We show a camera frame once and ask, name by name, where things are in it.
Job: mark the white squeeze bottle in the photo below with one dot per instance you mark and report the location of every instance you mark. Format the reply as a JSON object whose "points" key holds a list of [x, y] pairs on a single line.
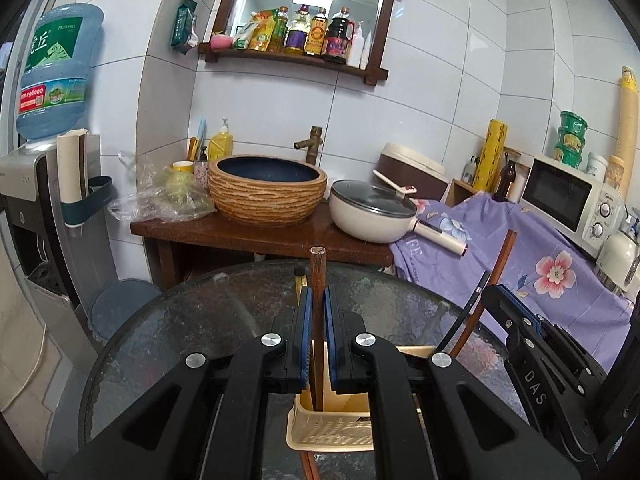
{"points": [[366, 55]]}

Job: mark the white plastic jar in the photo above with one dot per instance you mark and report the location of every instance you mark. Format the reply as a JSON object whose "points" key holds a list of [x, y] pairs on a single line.
{"points": [[596, 166]]}

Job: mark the small floral pump bottle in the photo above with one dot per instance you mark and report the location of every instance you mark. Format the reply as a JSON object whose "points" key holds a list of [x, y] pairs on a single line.
{"points": [[202, 172]]}

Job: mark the white microwave oven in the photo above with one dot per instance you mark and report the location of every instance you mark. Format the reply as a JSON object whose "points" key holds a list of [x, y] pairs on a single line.
{"points": [[555, 195]]}

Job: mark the tall stack of paper cups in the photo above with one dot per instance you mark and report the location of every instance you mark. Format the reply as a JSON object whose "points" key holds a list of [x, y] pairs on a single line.
{"points": [[627, 130]]}

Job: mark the yellow oil bottle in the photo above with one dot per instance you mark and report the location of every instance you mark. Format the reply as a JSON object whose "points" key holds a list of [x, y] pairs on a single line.
{"points": [[280, 32]]}

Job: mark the beige cloth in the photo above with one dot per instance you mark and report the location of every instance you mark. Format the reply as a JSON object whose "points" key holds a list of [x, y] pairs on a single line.
{"points": [[15, 320]]}

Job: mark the pink bowl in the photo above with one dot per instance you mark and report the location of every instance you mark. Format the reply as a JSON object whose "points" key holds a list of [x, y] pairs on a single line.
{"points": [[221, 41]]}

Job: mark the white paper cup sleeve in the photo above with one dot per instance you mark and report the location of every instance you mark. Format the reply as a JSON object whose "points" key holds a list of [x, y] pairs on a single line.
{"points": [[72, 160]]}

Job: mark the yellow soap pump bottle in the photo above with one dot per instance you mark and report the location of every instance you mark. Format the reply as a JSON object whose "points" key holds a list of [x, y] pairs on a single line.
{"points": [[220, 145]]}

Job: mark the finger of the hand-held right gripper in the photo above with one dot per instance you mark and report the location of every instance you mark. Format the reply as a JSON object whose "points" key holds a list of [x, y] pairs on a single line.
{"points": [[539, 320], [505, 307]]}

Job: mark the grey water dispenser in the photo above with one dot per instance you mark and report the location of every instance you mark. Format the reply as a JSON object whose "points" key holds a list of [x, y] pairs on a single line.
{"points": [[30, 175]]}

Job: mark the round glass table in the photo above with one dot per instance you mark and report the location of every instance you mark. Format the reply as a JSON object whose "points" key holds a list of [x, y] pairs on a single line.
{"points": [[175, 320]]}

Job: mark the yellow roll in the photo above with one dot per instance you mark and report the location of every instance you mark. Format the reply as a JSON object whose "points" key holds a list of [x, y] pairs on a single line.
{"points": [[490, 155]]}

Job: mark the blue and yellow brushes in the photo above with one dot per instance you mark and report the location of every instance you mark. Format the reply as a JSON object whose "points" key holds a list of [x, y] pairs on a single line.
{"points": [[197, 140]]}

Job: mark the plain black chopstick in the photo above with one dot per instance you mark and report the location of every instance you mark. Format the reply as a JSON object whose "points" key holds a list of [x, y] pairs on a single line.
{"points": [[475, 300]]}

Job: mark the cream frying pan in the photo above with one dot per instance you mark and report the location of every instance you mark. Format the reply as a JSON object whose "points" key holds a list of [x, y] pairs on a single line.
{"points": [[370, 225]]}

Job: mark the brass faucet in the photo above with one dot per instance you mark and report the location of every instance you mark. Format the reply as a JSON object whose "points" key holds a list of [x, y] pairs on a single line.
{"points": [[314, 142]]}

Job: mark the teal cup holder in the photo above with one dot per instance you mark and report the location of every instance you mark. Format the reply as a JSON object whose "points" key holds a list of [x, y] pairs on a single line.
{"points": [[85, 205]]}

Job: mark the cream plastic utensil holder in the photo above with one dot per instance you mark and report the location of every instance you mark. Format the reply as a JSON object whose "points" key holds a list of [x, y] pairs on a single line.
{"points": [[330, 430]]}

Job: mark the brown wooden chopstick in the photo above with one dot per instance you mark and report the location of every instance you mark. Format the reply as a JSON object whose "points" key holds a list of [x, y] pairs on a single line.
{"points": [[500, 265], [307, 467], [318, 270]]}

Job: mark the woven pattern sink basin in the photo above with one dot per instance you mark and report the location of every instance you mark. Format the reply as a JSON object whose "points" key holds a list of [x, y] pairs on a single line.
{"points": [[265, 200]]}

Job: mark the small white bottle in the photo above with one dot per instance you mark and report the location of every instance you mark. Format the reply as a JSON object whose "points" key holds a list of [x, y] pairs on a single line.
{"points": [[469, 172]]}

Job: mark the dark sauce bottle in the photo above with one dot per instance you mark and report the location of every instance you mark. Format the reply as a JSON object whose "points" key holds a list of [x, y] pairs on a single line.
{"points": [[337, 40]]}

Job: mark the yellow mug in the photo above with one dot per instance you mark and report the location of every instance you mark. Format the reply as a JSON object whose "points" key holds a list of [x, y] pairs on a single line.
{"points": [[183, 167]]}

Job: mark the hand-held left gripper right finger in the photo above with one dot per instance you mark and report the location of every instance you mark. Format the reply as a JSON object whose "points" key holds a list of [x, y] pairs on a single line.
{"points": [[334, 340]]}

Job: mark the clear plastic bag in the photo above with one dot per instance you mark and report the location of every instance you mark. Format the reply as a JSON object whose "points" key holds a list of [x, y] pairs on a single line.
{"points": [[150, 195]]}

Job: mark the purple floral cloth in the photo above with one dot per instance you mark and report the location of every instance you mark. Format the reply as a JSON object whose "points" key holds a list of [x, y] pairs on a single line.
{"points": [[575, 240]]}

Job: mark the brown glass bottle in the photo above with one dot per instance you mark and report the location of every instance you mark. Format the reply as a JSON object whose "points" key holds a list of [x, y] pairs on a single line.
{"points": [[505, 182]]}

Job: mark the purple label bottle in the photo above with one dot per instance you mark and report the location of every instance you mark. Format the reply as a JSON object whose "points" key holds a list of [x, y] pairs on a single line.
{"points": [[297, 35]]}

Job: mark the glass pan lid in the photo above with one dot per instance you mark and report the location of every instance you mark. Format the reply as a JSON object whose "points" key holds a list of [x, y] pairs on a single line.
{"points": [[370, 197]]}

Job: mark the white and brown rice cooker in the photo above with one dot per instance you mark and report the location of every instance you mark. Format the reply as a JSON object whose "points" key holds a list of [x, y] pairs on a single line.
{"points": [[400, 157]]}

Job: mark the yellow pouch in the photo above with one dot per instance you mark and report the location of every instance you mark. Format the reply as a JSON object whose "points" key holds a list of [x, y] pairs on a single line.
{"points": [[261, 32]]}

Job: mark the small wooden box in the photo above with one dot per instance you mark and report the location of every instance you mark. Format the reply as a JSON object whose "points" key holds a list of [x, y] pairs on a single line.
{"points": [[460, 192]]}

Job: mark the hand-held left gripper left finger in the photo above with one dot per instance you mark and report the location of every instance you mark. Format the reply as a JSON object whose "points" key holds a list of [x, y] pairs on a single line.
{"points": [[304, 340]]}

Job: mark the dark wooden counter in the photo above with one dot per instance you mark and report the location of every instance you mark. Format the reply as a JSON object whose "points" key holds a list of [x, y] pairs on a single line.
{"points": [[250, 240]]}

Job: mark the yellow label bottle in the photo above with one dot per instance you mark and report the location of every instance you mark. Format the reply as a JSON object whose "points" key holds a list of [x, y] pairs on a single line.
{"points": [[316, 35]]}

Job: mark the tan jar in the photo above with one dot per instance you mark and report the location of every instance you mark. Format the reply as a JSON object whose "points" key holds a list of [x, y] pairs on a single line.
{"points": [[614, 172]]}

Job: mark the blue water jug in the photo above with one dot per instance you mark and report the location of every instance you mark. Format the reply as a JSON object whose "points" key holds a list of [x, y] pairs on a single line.
{"points": [[55, 85]]}

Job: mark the green packet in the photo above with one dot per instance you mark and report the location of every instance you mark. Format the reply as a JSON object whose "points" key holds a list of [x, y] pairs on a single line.
{"points": [[184, 25]]}

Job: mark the white green pouch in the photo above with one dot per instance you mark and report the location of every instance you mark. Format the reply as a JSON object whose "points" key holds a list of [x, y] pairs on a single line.
{"points": [[242, 35]]}

